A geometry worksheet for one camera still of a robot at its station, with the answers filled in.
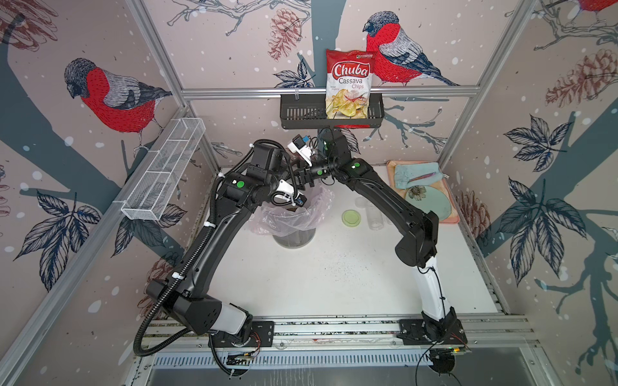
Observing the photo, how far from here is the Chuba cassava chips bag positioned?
2.79ft

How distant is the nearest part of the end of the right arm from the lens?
67 centimetres

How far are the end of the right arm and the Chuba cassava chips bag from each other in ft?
0.98
